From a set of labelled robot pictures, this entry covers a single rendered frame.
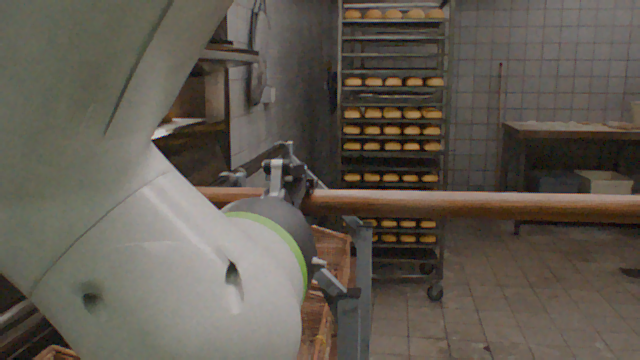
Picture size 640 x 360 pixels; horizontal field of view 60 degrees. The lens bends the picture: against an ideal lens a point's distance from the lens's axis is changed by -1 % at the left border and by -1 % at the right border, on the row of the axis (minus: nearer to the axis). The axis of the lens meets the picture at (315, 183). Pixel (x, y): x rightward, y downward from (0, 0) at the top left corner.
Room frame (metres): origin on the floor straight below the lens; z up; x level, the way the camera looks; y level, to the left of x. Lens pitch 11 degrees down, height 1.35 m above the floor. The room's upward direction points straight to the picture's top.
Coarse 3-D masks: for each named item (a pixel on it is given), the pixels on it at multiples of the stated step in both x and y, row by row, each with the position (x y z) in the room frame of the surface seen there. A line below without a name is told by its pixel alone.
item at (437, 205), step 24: (216, 192) 0.63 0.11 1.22; (240, 192) 0.62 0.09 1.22; (336, 192) 0.61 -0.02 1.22; (360, 192) 0.61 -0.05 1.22; (384, 192) 0.61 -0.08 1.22; (408, 192) 0.61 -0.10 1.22; (432, 192) 0.60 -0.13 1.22; (456, 192) 0.60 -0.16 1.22; (408, 216) 0.60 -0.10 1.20; (432, 216) 0.60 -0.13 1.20; (456, 216) 0.59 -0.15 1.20; (480, 216) 0.59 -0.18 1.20; (504, 216) 0.58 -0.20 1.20; (528, 216) 0.58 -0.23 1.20; (552, 216) 0.58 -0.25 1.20; (576, 216) 0.57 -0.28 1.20; (600, 216) 0.57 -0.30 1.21; (624, 216) 0.57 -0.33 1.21
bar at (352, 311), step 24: (288, 144) 1.47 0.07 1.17; (240, 168) 1.05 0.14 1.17; (360, 240) 1.44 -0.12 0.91; (360, 264) 1.44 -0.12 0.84; (336, 288) 0.98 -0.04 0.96; (360, 288) 0.99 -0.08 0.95; (0, 312) 0.39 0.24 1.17; (24, 312) 0.41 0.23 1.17; (336, 312) 0.98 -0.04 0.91; (360, 312) 1.00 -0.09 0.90; (0, 336) 0.38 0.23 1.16; (360, 336) 1.44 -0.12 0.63
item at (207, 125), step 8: (208, 120) 2.08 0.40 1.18; (216, 120) 2.08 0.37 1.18; (224, 120) 2.15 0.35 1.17; (176, 128) 1.78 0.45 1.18; (184, 128) 1.78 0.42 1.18; (192, 128) 1.81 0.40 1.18; (200, 128) 1.89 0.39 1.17; (208, 128) 1.97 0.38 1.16; (216, 128) 2.05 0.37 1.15; (160, 136) 1.56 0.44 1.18; (168, 136) 1.62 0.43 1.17; (176, 136) 1.68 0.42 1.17; (184, 136) 1.74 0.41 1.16; (192, 136) 1.81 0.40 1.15; (200, 136) 1.88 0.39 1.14; (160, 144) 1.56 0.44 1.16; (168, 144) 1.61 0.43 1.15; (176, 144) 1.68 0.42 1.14
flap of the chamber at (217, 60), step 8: (200, 56) 1.48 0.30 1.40; (208, 56) 1.54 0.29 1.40; (216, 56) 1.61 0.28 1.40; (224, 56) 1.69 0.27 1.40; (232, 56) 1.77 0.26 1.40; (240, 56) 1.86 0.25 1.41; (248, 56) 1.96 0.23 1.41; (256, 56) 2.08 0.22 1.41; (200, 64) 1.71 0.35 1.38; (208, 64) 1.76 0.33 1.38; (216, 64) 1.83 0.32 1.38; (224, 64) 1.89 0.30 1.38; (232, 64) 1.96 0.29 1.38; (240, 64) 2.04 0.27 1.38; (248, 64) 2.13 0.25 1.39
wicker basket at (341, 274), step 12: (312, 228) 2.09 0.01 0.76; (324, 228) 2.09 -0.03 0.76; (324, 240) 2.09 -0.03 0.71; (336, 240) 2.08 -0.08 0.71; (348, 240) 2.02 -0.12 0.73; (324, 252) 2.09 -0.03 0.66; (336, 252) 2.08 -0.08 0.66; (348, 252) 1.93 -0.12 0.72; (336, 264) 2.08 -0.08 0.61; (348, 264) 2.05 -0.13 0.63; (336, 276) 1.67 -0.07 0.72; (348, 276) 2.02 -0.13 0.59; (312, 288) 1.55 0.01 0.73
